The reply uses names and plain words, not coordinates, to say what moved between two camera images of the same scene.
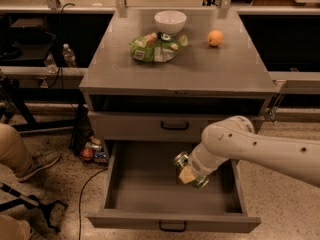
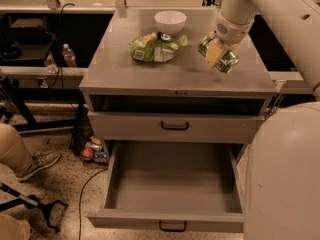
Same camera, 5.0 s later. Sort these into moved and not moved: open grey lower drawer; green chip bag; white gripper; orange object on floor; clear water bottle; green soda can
Moved: white gripper; green soda can
Not moved: clear water bottle; orange object on floor; open grey lower drawer; green chip bag
